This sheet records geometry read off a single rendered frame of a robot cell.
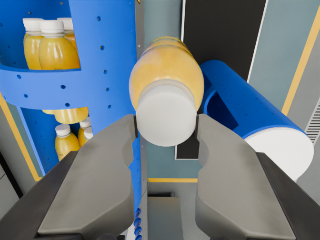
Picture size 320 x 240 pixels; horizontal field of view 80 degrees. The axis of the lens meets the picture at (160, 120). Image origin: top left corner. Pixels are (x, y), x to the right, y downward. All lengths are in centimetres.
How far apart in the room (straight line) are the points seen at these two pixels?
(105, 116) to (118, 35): 15
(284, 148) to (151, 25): 117
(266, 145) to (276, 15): 118
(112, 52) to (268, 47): 149
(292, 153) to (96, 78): 64
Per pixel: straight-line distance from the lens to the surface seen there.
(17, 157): 252
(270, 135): 68
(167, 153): 199
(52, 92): 36
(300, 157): 79
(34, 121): 61
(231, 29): 145
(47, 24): 41
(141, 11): 67
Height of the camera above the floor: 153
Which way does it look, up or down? 60 degrees down
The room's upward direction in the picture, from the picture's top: 179 degrees counter-clockwise
